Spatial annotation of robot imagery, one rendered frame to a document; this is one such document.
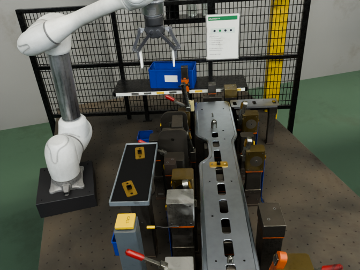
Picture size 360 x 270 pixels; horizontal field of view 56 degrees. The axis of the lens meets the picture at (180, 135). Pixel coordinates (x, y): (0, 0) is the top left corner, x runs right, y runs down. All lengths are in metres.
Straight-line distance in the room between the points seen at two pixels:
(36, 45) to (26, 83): 2.70
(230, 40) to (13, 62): 2.59
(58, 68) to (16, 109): 2.67
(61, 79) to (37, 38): 0.31
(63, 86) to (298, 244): 1.35
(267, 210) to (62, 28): 1.08
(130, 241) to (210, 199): 0.41
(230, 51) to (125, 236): 1.61
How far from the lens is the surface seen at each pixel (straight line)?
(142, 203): 1.17
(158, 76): 2.26
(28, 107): 4.37
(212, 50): 2.39
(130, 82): 2.44
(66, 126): 1.90
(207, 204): 1.38
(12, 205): 3.28
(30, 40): 1.57
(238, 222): 1.32
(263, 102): 2.14
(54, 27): 1.52
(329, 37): 5.13
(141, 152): 1.40
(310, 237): 1.73
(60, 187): 1.90
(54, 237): 1.82
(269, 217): 1.30
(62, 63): 1.76
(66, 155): 1.78
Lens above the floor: 1.95
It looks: 32 degrees down
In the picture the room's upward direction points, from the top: 4 degrees counter-clockwise
